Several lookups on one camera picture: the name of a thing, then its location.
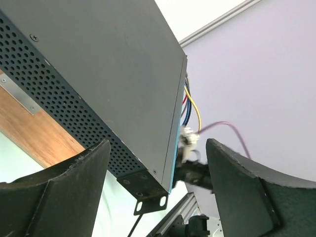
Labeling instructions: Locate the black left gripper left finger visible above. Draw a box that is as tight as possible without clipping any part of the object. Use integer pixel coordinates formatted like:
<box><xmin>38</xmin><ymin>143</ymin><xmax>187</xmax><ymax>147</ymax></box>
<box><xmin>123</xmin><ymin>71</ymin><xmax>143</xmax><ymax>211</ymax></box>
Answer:
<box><xmin>0</xmin><ymin>139</ymin><xmax>111</xmax><ymax>237</ymax></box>

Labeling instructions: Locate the aluminium bracket mount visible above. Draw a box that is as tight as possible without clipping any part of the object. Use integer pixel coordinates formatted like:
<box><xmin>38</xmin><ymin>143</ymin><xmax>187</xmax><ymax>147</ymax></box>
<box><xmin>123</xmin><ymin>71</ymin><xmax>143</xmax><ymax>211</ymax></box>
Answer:
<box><xmin>0</xmin><ymin>74</ymin><xmax>41</xmax><ymax>115</ymax></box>

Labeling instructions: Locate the black cable teal plug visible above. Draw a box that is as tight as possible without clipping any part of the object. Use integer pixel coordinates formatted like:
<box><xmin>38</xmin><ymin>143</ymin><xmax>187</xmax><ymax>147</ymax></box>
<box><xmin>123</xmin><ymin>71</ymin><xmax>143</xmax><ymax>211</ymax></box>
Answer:
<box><xmin>127</xmin><ymin>214</ymin><xmax>143</xmax><ymax>237</ymax></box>

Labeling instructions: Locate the aluminium frame rail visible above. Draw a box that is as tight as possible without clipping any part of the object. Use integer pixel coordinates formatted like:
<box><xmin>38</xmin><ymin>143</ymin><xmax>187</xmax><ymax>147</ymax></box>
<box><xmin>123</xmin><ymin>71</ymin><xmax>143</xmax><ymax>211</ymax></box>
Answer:
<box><xmin>179</xmin><ymin>0</ymin><xmax>261</xmax><ymax>48</ymax></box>

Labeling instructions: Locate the blue patch cable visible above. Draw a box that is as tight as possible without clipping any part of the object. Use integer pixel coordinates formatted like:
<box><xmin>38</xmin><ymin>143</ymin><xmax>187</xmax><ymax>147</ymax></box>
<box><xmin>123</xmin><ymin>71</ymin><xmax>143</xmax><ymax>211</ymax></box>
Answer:
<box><xmin>181</xmin><ymin>81</ymin><xmax>192</xmax><ymax>126</ymax></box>

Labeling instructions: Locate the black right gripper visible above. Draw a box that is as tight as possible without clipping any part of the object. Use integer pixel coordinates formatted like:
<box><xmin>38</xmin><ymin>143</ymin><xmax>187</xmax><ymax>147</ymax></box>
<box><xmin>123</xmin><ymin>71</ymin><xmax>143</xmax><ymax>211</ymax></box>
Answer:
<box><xmin>172</xmin><ymin>160</ymin><xmax>213</xmax><ymax>190</ymax></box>

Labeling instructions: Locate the wooden board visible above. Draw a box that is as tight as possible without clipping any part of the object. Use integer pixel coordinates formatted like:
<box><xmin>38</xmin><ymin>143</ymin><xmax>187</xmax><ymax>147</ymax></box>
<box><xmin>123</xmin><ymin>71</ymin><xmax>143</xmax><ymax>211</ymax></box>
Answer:
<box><xmin>0</xmin><ymin>72</ymin><xmax>84</xmax><ymax>168</ymax></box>

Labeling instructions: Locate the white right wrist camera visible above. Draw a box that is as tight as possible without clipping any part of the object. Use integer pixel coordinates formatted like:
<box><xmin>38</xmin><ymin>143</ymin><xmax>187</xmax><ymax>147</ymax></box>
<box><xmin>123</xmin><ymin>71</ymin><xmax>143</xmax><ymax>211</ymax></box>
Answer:
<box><xmin>179</xmin><ymin>126</ymin><xmax>200</xmax><ymax>163</ymax></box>

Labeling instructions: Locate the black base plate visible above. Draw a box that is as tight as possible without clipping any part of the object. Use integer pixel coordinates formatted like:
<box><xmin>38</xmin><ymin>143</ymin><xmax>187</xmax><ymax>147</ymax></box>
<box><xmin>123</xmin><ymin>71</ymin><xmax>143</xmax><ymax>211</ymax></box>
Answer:
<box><xmin>145</xmin><ymin>192</ymin><xmax>223</xmax><ymax>237</ymax></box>

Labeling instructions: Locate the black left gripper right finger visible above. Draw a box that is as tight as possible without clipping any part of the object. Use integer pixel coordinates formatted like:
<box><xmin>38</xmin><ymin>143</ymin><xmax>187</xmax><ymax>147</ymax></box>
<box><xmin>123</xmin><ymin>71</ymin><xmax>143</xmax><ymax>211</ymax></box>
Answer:
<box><xmin>206</xmin><ymin>139</ymin><xmax>316</xmax><ymax>237</ymax></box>

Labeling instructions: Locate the dark network switch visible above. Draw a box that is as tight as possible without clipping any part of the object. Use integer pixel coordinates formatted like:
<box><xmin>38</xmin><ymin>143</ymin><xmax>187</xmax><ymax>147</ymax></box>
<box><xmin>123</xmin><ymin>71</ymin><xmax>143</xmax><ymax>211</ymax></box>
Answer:
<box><xmin>0</xmin><ymin>0</ymin><xmax>187</xmax><ymax>215</ymax></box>

